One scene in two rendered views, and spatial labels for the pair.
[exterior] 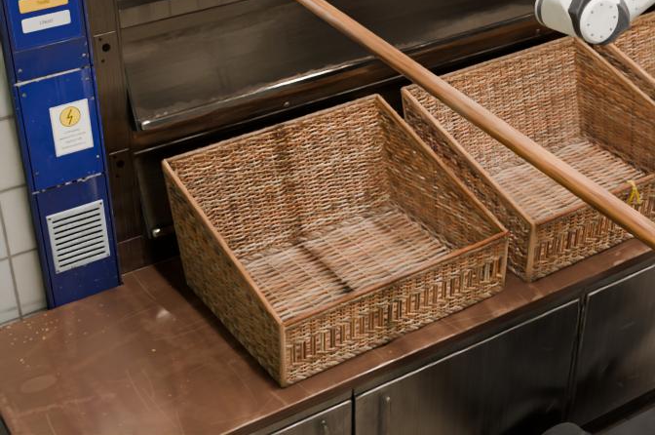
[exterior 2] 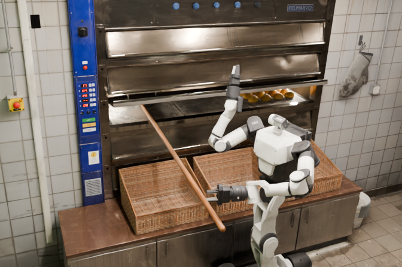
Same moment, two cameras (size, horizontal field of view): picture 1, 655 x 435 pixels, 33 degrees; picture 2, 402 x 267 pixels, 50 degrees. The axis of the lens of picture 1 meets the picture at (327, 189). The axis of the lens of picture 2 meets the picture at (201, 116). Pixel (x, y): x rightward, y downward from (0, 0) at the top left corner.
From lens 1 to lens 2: 1.15 m
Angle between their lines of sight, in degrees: 12
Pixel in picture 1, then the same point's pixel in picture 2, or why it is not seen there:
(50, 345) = (79, 215)
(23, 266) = (77, 193)
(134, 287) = (107, 203)
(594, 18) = (218, 145)
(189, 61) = (129, 143)
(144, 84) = (115, 148)
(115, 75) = (107, 145)
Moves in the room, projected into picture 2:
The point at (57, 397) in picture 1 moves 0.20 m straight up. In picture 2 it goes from (76, 228) to (75, 205)
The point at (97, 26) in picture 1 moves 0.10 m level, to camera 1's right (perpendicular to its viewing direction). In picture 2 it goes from (103, 132) to (116, 133)
